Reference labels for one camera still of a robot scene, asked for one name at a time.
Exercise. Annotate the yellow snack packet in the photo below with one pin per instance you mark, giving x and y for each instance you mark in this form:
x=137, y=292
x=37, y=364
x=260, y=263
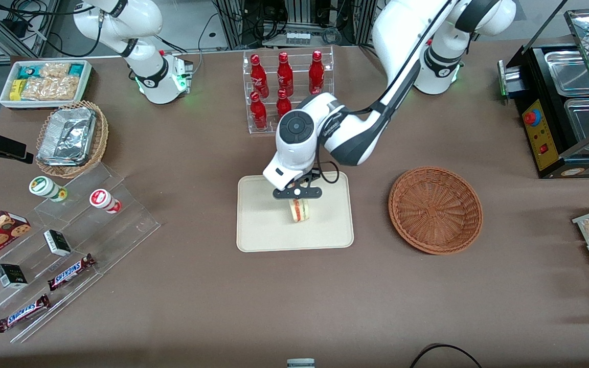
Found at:
x=16, y=90

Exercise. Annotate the small black box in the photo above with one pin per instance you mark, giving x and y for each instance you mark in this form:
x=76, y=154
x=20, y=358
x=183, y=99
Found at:
x=11, y=276
x=57, y=243

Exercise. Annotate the clear bag of puffed snacks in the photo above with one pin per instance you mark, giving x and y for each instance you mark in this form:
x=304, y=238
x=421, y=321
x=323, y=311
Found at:
x=55, y=70
x=51, y=88

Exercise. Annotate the silver foil containers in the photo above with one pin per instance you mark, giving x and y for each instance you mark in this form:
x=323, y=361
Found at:
x=67, y=137

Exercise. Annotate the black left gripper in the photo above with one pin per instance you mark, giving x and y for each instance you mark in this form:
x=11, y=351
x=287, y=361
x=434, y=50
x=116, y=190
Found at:
x=314, y=175

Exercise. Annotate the brown wicker basket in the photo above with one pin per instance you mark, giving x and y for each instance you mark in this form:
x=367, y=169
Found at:
x=435, y=209

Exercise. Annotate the cream plastic tray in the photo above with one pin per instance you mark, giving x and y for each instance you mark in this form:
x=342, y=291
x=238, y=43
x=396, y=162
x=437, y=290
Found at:
x=264, y=225

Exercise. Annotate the green lid cup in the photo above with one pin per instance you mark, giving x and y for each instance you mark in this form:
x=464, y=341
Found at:
x=44, y=186

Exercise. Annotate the triangular sandwich with red filling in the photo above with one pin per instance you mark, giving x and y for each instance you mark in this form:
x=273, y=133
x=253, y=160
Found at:
x=299, y=210

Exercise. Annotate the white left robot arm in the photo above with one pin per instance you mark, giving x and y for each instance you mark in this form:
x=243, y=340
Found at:
x=356, y=138

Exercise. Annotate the clear acrylic bottle rack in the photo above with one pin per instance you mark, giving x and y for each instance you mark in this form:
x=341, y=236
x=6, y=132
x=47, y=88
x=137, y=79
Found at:
x=253, y=128

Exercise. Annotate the white power strip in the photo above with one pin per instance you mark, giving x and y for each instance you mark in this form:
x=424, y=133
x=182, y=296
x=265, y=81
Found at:
x=298, y=37

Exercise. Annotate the black food warmer machine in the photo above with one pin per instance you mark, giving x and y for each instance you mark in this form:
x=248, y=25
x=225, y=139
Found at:
x=545, y=148

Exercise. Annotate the white snack bin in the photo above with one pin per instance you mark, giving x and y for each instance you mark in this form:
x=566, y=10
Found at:
x=5, y=99

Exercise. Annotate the small grey box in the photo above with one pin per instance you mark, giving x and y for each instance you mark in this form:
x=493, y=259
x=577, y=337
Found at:
x=300, y=363

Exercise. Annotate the light wicker basket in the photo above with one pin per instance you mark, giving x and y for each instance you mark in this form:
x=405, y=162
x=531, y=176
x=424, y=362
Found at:
x=101, y=138

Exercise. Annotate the Snickers bar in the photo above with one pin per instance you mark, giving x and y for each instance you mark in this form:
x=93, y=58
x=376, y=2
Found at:
x=69, y=272
x=23, y=313

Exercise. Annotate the red soda bottle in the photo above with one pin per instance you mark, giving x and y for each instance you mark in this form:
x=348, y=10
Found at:
x=316, y=74
x=258, y=113
x=285, y=76
x=283, y=105
x=259, y=79

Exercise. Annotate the red lid cup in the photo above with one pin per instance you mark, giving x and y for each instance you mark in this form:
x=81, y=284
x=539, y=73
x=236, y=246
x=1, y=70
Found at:
x=102, y=199

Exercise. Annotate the teal snack packet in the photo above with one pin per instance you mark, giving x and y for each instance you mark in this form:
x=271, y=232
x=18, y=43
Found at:
x=29, y=71
x=76, y=69

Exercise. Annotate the clear acrylic stepped shelf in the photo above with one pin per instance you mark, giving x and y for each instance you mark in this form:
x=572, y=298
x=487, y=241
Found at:
x=120, y=225

